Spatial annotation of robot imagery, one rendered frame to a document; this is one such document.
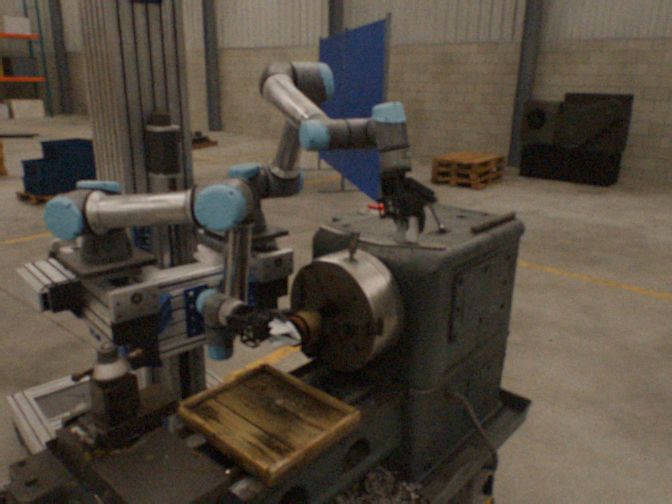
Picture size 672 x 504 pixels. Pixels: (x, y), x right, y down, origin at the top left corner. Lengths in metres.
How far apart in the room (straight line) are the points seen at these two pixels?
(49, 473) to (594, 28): 11.12
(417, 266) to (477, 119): 10.89
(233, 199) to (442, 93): 11.41
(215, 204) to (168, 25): 0.76
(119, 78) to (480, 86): 10.76
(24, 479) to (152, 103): 1.15
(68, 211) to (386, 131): 0.83
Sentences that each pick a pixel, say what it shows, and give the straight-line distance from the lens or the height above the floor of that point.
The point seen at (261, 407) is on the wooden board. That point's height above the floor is 0.89.
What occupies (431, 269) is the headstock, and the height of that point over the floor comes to 1.22.
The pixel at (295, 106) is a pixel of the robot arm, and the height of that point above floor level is 1.62.
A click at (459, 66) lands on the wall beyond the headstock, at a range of 12.48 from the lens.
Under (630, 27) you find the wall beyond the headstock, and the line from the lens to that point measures 11.46.
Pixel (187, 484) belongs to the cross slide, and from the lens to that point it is 1.13.
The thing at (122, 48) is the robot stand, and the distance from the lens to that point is 1.90.
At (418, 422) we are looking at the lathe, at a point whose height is 0.76.
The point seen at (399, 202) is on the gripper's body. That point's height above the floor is 1.41.
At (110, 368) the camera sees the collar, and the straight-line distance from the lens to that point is 1.17.
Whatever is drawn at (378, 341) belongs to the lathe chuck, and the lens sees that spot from 1.41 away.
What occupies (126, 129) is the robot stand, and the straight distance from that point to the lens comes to 1.89.
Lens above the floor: 1.69
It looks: 18 degrees down
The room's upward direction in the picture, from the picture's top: 1 degrees clockwise
